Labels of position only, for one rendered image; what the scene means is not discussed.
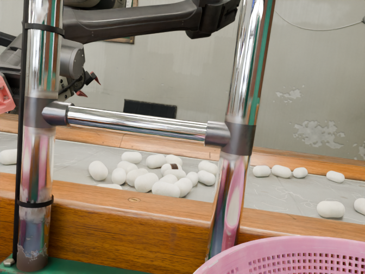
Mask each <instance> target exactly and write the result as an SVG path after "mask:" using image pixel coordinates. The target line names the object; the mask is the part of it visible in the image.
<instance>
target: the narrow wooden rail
mask: <svg viewBox="0 0 365 274"><path fill-rule="evenodd" d="M15 186H16V174H13V173H5V172H0V263H1V262H2V261H3V260H4V259H5V258H7V257H8V256H9V255H11V254H12V248H13V235H14V210H15ZM52 194H53V195H54V202H53V203H52V204H51V220H50V230H49V247H48V257H54V258H61V259H68V260H74V261H81V262H85V263H91V264H98V265H105V266H111V267H118V268H122V269H129V270H135V271H142V272H149V273H155V274H193V273H194V272H195V271H196V270H197V269H198V268H199V267H201V266H202V265H203V264H204V261H205V253H206V246H207V239H208V234H209V226H210V219H211V212H212V204H213V203H211V202H204V201H197V200H189V199H185V198H177V197H170V196H163V195H156V194H148V193H144V192H136V191H129V190H122V189H114V188H107V187H102V186H95V185H88V184H80V183H73V182H66V181H61V180H54V179H53V186H52ZM278 236H324V237H331V238H341V239H348V240H356V241H362V242H365V225H362V224H357V223H350V222H343V221H335V220H328V219H320V218H316V217H309V216H301V215H294V214H286V213H280V212H275V211H267V210H260V209H253V208H246V207H243V213H242V220H241V226H240V233H239V237H238V244H237V245H240V244H243V243H245V242H249V241H253V240H259V239H264V238H271V237H278Z"/></svg>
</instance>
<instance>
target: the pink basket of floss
mask: <svg viewBox="0 0 365 274"><path fill-rule="evenodd" d="M292 253H294V257H293V256H292ZM303 253H304V256H303ZM309 253H310V256H309ZM314 253H315V254H316V256H314ZM320 253H321V257H320V256H319V254H320ZM282 254H283V257H282ZM287 254H288V256H287ZM298 254H299V256H298ZM325 254H327V257H326V256H325ZM331 254H333V257H331ZM277 255H278V258H277ZM337 255H339V258H337ZM272 256H273V259H272ZM343 256H345V259H343ZM349 256H351V260H350V259H349ZM267 257H268V260H267ZM355 257H357V260H355ZM262 258H263V260H262ZM362 258H364V262H362ZM258 259H259V262H258ZM298 259H299V263H298ZM303 259H304V260H305V262H304V263H303ZM309 259H310V263H309ZM314 259H315V260H316V262H315V263H314ZM293 260H294V263H293ZM319 260H321V263H320V262H319ZM325 260H327V263H325ZM331 260H333V264H331ZM253 261H254V263H253ZM282 261H284V263H282ZM287 261H288V263H287ZM337 261H339V264H337ZM343 262H345V265H343ZM278 263H279V264H278ZM349 263H351V266H349ZM355 264H357V267H355ZM361 265H364V267H363V268H361ZM263 266H264V267H263ZM293 266H294V270H293ZM298 266H299V269H298ZM303 266H305V269H303ZM309 266H310V269H309ZM314 266H316V269H314ZM319 266H321V269H319ZM325 266H327V270H325ZM288 267H289V270H288ZM331 267H332V270H331ZM337 267H338V271H337ZM283 268H284V270H283ZM343 268H344V271H342V269H343ZM273 269H274V271H273ZM278 269H279V271H278ZM349 269H351V271H350V272H348V271H349ZM249 270H250V271H249ZM355 270H357V273H355ZM268 271H269V272H268ZM361 271H363V274H365V242H362V241H356V240H348V239H341V238H331V237H324V236H278V237H271V238H264V239H259V240H253V241H249V242H245V243H243V244H240V245H237V246H234V247H231V248H229V249H227V250H225V251H223V252H221V253H219V254H217V255H216V256H214V257H212V258H211V259H209V260H208V261H207V262H205V263H204V264H203V265H202V266H201V267H199V268H198V269H197V270H196V271H195V272H194V273H193V274H259V273H260V274H263V272H264V274H288V273H289V274H293V273H294V274H298V273H299V274H303V272H304V273H305V274H309V272H310V274H314V272H315V273H316V274H319V273H320V272H321V274H325V273H326V274H331V273H332V274H361Z"/></svg>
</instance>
